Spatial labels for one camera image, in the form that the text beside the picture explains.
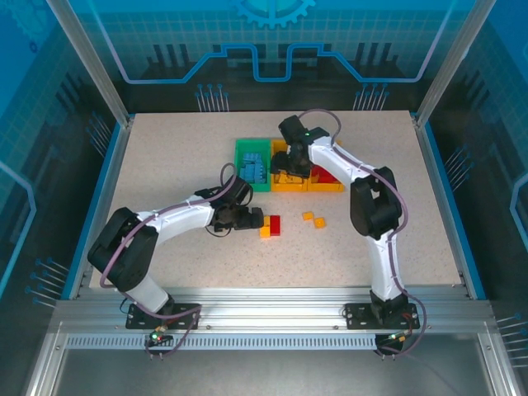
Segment small connector with green light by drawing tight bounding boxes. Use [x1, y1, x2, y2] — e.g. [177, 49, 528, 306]
[377, 332, 412, 346]
[148, 325, 172, 347]

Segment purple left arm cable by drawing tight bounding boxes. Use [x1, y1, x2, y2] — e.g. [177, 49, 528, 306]
[100, 163, 240, 360]

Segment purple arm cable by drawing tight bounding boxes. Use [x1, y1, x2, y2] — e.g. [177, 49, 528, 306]
[299, 108, 427, 358]
[100, 163, 240, 360]

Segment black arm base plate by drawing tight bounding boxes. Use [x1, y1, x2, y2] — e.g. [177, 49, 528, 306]
[344, 302, 421, 330]
[125, 301, 202, 330]

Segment green plastic bin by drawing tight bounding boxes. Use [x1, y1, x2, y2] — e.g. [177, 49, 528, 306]
[233, 138, 273, 193]

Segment yellow plastic bin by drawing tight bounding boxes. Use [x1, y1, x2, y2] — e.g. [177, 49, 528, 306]
[270, 139, 310, 193]
[307, 139, 345, 193]

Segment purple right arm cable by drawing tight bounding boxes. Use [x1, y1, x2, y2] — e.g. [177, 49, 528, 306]
[299, 108, 427, 358]

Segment slotted grey cable duct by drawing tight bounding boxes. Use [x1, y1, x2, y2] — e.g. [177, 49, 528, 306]
[65, 334, 379, 351]

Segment aluminium table side rail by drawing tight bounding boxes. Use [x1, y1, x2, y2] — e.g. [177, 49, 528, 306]
[61, 117, 135, 301]
[412, 111, 471, 298]

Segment aluminium frame post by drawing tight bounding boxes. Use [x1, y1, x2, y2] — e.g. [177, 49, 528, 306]
[414, 0, 488, 127]
[45, 0, 135, 127]

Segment aluminium mounting rail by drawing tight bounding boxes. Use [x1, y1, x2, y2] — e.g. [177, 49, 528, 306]
[53, 286, 494, 331]

